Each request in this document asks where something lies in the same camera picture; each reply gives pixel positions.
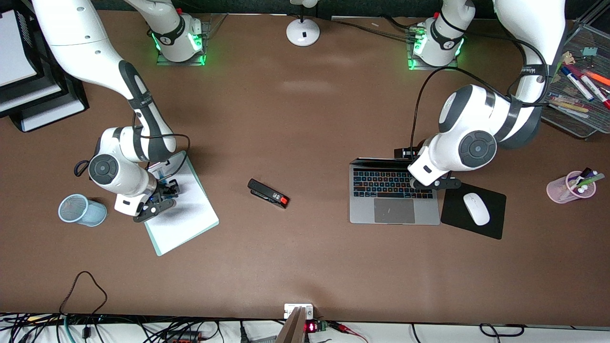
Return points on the silver laptop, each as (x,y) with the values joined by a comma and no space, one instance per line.
(395,212)

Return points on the white marker with red cap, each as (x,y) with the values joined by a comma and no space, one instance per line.
(594,90)

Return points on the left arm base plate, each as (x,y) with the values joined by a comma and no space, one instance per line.
(431,66)

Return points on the black mouse pad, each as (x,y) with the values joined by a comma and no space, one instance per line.
(498,209)

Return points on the blue mesh pen cup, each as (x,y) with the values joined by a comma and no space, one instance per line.
(83,212)

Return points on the black stapler with red end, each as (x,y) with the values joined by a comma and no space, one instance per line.
(267,193)

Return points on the mint clipboard with white paper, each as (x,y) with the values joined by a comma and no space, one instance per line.
(190,214)

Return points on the pink mesh pen cup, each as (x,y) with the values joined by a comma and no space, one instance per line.
(560,190)

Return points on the grey mounting post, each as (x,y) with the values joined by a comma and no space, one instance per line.
(291,328)

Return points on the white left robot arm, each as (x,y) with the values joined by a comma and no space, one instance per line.
(476,147)

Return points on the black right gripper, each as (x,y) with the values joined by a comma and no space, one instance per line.
(167,187)

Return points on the red LED display module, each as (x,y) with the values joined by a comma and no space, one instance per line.
(312,327)

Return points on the white marker with blue cap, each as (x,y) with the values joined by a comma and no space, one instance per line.
(577,83)

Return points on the white socket box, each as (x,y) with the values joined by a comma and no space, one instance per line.
(290,309)

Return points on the white computer mouse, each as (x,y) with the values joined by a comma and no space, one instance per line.
(476,209)

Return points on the white round lamp base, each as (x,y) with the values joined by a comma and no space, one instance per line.
(303,32)

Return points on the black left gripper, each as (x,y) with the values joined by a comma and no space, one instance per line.
(406,153)

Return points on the black letter tray stack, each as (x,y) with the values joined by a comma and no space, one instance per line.
(71,95)

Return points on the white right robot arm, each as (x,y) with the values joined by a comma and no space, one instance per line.
(71,28)

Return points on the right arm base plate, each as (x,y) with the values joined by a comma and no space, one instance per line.
(181,63)

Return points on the orange highlighter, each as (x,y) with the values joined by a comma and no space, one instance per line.
(599,77)

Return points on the black pen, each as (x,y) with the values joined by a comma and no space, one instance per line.
(586,171)

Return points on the white paper sheet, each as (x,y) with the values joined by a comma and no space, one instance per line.
(14,47)

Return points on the grey metal mesh tray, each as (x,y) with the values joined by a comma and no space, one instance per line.
(593,119)

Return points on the green marker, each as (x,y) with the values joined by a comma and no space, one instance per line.
(593,178)

